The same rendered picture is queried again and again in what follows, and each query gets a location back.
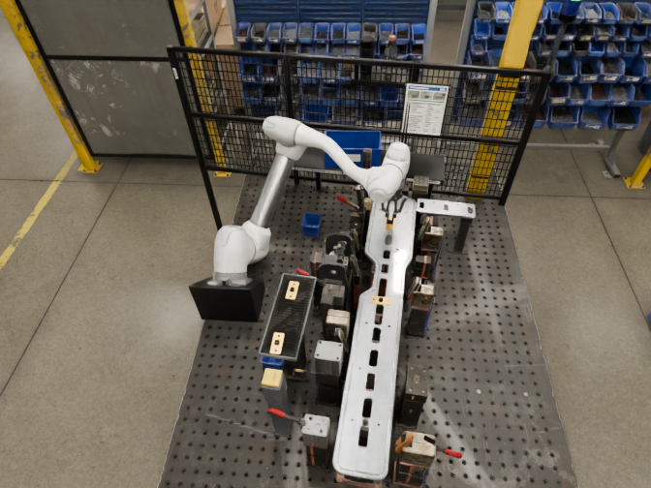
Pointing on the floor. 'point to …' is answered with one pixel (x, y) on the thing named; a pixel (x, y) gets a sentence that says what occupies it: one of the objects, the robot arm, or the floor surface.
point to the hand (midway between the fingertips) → (390, 217)
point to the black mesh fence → (350, 110)
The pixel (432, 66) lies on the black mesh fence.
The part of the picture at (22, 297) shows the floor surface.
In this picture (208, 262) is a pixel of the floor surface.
